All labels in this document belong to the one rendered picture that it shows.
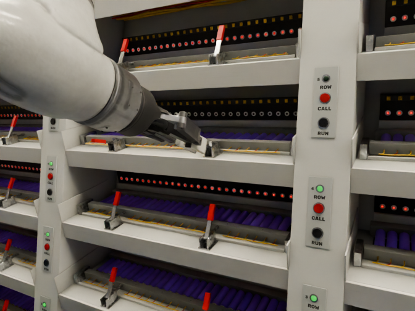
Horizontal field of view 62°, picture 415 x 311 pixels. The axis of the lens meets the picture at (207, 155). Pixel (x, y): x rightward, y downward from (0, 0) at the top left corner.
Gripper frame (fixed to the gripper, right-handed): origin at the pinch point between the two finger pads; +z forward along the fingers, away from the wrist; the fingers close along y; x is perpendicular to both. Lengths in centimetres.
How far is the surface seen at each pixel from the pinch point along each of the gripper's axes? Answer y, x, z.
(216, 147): 1.1, 0.9, 8.3
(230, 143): 3.0, 2.6, 10.8
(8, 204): -69, -19, 13
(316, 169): 21.9, -2.4, 7.0
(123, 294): -25.6, -35.9, 20.4
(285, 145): 14.8, 2.5, 10.8
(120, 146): -25.7, 0.3, 8.8
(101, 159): -29.8, -3.4, 7.8
